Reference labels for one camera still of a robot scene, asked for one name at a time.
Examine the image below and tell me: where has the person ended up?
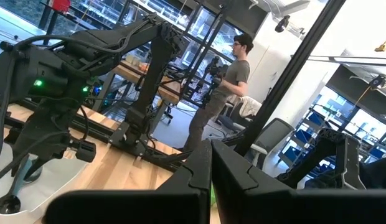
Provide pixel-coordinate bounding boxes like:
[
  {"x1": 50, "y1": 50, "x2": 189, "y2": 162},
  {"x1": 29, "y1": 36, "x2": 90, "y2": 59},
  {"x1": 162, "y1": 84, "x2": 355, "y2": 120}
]
[
  {"x1": 359, "y1": 155, "x2": 386, "y2": 191},
  {"x1": 182, "y1": 32, "x2": 255, "y2": 153}
]

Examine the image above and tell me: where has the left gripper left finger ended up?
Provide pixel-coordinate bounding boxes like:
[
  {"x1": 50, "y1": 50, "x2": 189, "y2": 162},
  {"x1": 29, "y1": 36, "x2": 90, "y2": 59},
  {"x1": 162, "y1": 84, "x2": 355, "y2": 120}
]
[{"x1": 43, "y1": 139, "x2": 212, "y2": 224}]

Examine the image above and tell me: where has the teal plastic spoon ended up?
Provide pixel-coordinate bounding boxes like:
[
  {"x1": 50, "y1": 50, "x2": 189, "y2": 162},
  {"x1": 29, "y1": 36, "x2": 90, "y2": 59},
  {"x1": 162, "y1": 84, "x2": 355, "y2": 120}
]
[{"x1": 23, "y1": 155, "x2": 44, "y2": 185}]

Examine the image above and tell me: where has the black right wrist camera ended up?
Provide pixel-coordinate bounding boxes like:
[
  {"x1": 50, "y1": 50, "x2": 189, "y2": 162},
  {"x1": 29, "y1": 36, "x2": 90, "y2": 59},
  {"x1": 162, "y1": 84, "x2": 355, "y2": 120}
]
[{"x1": 70, "y1": 139, "x2": 97, "y2": 163}]

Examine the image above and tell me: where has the chair with white cloth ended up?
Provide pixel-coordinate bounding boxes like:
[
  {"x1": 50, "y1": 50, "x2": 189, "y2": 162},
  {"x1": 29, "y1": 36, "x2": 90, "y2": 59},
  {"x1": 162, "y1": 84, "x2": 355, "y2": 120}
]
[{"x1": 217, "y1": 95, "x2": 263, "y2": 133}]

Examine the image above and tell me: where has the grey chair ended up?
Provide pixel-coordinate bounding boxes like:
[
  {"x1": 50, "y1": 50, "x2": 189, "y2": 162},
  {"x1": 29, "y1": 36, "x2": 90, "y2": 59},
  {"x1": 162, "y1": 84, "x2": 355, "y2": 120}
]
[{"x1": 248, "y1": 117, "x2": 296, "y2": 171}]

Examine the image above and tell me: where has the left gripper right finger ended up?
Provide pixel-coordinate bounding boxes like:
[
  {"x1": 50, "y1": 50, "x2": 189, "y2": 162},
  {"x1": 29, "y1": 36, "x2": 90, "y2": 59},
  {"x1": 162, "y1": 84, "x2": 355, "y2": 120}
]
[{"x1": 210, "y1": 139, "x2": 386, "y2": 224}]

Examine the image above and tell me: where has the blue storage bin rack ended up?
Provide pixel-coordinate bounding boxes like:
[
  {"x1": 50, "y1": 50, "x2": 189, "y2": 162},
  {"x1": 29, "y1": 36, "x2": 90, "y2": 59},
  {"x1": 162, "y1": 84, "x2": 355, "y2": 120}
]
[{"x1": 278, "y1": 110, "x2": 329, "y2": 169}]

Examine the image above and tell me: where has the black round wall device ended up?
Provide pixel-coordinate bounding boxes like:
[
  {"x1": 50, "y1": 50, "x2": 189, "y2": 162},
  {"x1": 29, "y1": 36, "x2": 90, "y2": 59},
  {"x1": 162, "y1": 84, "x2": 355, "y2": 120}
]
[{"x1": 274, "y1": 14, "x2": 291, "y2": 34}]

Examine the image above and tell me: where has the wooden background table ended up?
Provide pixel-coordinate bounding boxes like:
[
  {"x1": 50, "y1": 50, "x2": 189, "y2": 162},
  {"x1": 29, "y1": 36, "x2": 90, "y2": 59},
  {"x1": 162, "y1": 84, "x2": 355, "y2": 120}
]
[{"x1": 111, "y1": 58, "x2": 182, "y2": 105}]

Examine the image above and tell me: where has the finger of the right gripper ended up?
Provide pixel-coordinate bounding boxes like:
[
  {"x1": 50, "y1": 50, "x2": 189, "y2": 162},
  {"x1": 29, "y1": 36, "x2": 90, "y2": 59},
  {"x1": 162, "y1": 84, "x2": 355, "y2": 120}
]
[
  {"x1": 9, "y1": 154, "x2": 25, "y2": 179},
  {"x1": 27, "y1": 157, "x2": 45, "y2": 184}
]

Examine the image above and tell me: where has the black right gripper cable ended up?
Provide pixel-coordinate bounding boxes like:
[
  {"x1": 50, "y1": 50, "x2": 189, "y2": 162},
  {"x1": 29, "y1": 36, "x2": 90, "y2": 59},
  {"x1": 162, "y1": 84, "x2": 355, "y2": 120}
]
[{"x1": 0, "y1": 17, "x2": 158, "y2": 184}]

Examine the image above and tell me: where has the small red box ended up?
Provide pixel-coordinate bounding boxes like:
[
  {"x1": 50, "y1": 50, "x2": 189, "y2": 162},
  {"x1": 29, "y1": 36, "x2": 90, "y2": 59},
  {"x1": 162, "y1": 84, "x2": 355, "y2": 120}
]
[{"x1": 52, "y1": 0, "x2": 72, "y2": 13}]

